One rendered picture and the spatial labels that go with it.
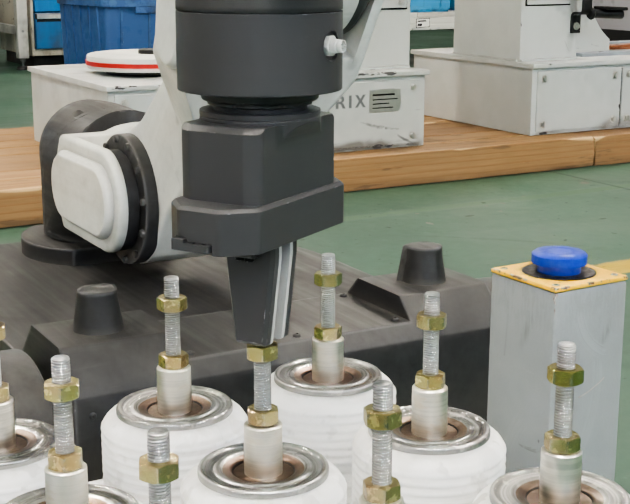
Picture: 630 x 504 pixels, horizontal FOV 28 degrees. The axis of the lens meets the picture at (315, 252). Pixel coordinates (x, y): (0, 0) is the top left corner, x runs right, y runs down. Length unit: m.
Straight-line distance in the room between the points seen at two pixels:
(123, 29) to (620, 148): 2.44
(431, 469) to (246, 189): 0.22
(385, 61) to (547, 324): 2.23
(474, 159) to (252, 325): 2.43
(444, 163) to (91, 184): 1.78
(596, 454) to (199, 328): 0.43
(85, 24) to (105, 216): 4.01
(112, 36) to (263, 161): 4.54
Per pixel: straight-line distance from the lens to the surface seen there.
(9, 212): 2.60
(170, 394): 0.81
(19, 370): 1.10
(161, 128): 1.29
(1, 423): 0.77
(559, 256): 0.91
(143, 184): 1.31
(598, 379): 0.94
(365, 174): 2.93
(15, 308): 1.39
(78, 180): 1.41
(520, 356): 0.92
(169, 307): 0.80
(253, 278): 0.68
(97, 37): 5.23
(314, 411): 0.84
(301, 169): 0.67
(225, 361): 1.13
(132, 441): 0.80
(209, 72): 0.64
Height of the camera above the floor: 0.54
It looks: 13 degrees down
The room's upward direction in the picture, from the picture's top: straight up
